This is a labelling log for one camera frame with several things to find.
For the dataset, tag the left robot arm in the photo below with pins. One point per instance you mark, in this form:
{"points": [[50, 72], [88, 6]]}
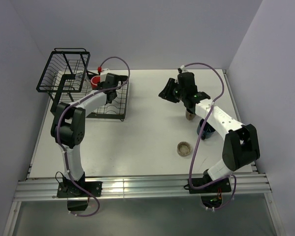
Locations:
{"points": [[69, 126]]}

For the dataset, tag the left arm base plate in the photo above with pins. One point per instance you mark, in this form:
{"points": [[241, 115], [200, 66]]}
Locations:
{"points": [[88, 189]]}

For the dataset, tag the small beige stone bowl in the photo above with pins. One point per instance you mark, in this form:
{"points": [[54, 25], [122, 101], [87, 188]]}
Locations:
{"points": [[184, 149]]}

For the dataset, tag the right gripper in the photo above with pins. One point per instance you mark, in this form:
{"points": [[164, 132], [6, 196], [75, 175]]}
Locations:
{"points": [[166, 93]]}

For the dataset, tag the black wire dish rack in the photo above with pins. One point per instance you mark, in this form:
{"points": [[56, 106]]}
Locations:
{"points": [[58, 77]]}

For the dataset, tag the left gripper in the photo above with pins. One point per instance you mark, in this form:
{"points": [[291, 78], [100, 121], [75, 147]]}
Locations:
{"points": [[101, 84]]}

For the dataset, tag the red ceramic mug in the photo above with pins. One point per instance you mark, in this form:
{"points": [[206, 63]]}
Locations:
{"points": [[95, 82]]}

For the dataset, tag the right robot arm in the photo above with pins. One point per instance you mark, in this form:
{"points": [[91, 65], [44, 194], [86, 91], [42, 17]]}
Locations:
{"points": [[241, 146]]}

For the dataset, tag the aluminium mounting rail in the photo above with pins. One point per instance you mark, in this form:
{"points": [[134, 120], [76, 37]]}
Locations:
{"points": [[137, 187]]}

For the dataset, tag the dark blue mug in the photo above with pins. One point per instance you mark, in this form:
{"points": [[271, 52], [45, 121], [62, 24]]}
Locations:
{"points": [[207, 131]]}

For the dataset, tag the clear glass tumbler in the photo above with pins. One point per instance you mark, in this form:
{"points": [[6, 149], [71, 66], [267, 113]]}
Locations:
{"points": [[80, 79]]}

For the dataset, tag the brown ribbed mug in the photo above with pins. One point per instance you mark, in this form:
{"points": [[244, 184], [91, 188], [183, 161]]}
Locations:
{"points": [[189, 115]]}

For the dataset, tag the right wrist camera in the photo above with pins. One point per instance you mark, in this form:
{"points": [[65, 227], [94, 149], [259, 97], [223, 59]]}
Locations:
{"points": [[182, 69]]}

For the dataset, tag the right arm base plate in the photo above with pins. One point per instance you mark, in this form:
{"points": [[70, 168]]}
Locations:
{"points": [[223, 186]]}

